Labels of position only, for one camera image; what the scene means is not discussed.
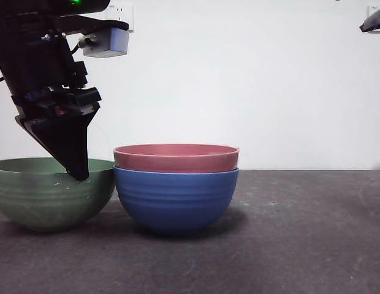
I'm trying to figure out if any green ribbed bowl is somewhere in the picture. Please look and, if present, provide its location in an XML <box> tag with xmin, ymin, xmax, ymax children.
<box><xmin>0</xmin><ymin>157</ymin><xmax>116</xmax><ymax>233</ymax></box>

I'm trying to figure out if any red ribbed bowl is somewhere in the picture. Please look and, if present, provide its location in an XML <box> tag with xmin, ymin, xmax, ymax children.
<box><xmin>112</xmin><ymin>143</ymin><xmax>241</xmax><ymax>174</ymax></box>

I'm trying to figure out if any blue ribbed bowl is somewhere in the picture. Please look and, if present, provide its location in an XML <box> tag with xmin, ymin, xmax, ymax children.
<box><xmin>112</xmin><ymin>165</ymin><xmax>240</xmax><ymax>236</ymax></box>

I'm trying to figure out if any white wall socket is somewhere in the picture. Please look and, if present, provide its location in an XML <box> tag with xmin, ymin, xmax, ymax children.
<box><xmin>106</xmin><ymin>4</ymin><xmax>135</xmax><ymax>33</ymax></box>
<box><xmin>367</xmin><ymin>5</ymin><xmax>380</xmax><ymax>34</ymax></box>

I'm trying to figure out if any black camera cable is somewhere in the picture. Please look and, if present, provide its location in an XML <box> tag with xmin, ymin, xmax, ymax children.
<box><xmin>69</xmin><ymin>34</ymin><xmax>98</xmax><ymax>56</ymax></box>

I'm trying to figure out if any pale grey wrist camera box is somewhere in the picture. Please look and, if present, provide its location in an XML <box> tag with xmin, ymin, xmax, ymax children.
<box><xmin>82</xmin><ymin>26</ymin><xmax>130</xmax><ymax>58</ymax></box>

